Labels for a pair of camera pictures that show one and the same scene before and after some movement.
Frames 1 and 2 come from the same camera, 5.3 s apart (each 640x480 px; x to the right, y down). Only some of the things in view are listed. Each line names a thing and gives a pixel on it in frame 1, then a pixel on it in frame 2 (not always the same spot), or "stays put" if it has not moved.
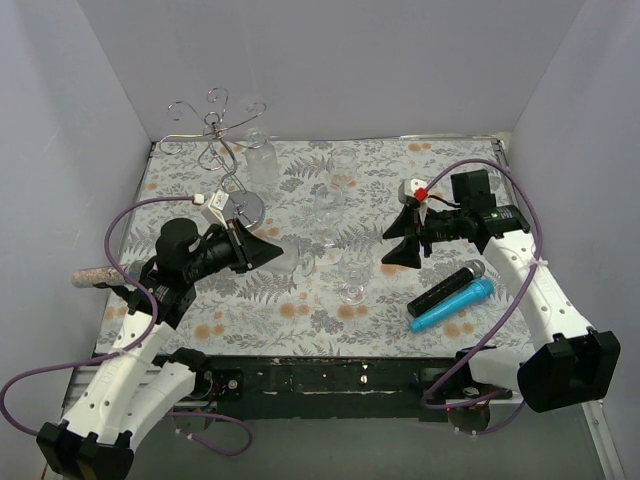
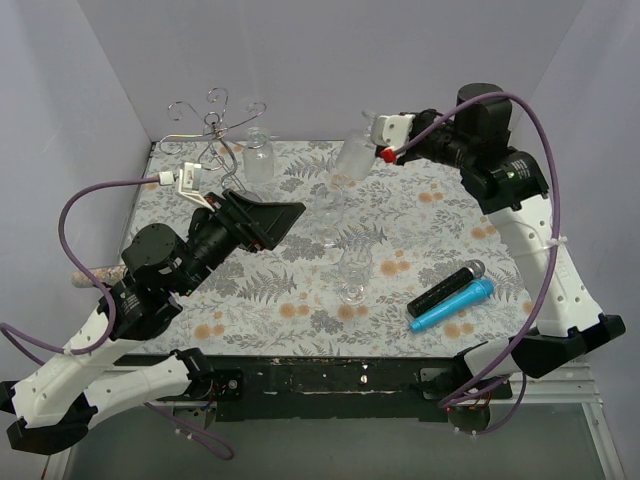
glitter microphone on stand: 107,275 stays put
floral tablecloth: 338,287 stays put
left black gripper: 239,250 -> 239,220
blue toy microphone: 478,291 stays put
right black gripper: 424,233 -> 417,138
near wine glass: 355,265 stays put
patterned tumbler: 298,259 -> 356,154
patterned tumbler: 261,157 stays put
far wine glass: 342,168 stays put
